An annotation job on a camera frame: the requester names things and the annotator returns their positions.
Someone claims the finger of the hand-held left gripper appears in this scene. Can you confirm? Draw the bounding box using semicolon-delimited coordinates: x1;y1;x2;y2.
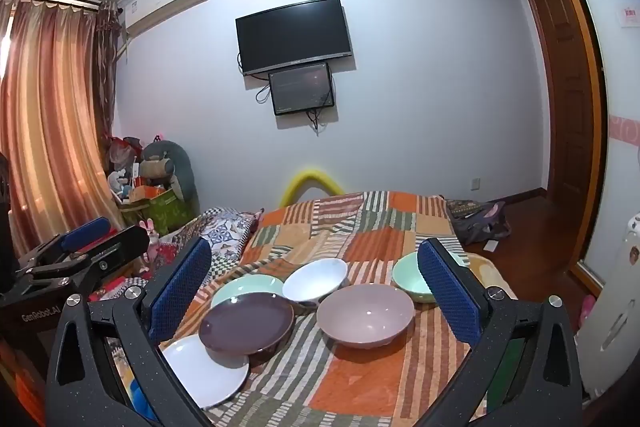
27;224;150;295
17;217;112;273

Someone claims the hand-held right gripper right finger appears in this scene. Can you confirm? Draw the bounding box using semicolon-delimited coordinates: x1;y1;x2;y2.
417;237;583;427

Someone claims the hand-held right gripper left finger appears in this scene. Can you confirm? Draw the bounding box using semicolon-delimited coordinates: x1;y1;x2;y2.
46;237;213;427

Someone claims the mint green bowl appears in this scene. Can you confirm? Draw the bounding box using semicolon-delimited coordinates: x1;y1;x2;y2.
391;252;441;304

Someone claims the mint green plate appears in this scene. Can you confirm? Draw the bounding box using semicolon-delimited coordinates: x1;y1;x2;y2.
210;275;286;310

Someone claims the dark purple plate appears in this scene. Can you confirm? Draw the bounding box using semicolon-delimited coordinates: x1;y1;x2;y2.
198;293;296;358

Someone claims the pink bowl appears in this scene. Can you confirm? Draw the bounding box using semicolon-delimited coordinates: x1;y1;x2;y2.
316;284;415;349

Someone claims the white plate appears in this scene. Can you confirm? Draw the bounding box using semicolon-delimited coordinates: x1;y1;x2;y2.
161;334;250;410

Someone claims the white bowl with dark spots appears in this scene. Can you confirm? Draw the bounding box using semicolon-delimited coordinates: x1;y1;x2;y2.
282;258;349;304

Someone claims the pink bunny toy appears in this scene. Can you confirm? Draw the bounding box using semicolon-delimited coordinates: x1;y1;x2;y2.
139;219;162;260

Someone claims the yellow printed cloth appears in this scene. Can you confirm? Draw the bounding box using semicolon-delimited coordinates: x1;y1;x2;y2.
467;254;518;303

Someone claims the green bag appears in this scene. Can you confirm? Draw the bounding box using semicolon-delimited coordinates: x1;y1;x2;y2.
119;189;196;235

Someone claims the pile of toys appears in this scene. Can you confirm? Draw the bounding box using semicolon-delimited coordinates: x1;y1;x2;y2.
102;134;146;202

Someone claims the dark bag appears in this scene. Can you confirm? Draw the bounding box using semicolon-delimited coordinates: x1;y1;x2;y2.
447;199;511;245

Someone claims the patterned quilt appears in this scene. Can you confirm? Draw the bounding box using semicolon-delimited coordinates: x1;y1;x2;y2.
145;206;263;288

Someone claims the grey plush toy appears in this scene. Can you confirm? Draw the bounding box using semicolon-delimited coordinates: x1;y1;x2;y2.
140;139;197;208

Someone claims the green cloth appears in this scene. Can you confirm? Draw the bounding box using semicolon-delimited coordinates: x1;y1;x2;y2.
487;337;526;413

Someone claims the blue cloth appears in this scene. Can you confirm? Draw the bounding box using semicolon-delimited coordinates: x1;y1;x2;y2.
127;382;158;425

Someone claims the orange curtain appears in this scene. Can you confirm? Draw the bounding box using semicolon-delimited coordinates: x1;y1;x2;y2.
0;0;126;258

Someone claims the striped patchwork tablecloth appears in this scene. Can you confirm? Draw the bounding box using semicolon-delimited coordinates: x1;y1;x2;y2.
160;191;501;427

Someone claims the dark patterned curtain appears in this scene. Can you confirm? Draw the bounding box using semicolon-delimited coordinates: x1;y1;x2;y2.
95;2;128;142

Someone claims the yellow foam tube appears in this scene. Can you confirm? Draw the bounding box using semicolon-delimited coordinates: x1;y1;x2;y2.
279;165;346;208

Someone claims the brown wooden door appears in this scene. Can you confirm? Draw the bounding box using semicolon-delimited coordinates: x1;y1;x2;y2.
520;0;596;268

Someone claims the small black monitor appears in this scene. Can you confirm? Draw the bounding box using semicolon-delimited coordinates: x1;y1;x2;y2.
268;63;335;116

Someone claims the white air conditioner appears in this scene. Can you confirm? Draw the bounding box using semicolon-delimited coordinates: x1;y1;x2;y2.
119;0;210;38

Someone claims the black cable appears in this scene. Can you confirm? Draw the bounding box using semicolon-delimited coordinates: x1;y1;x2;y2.
306;107;327;136

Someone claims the black wall television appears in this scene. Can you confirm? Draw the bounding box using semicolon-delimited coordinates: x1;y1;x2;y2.
235;0;354;76

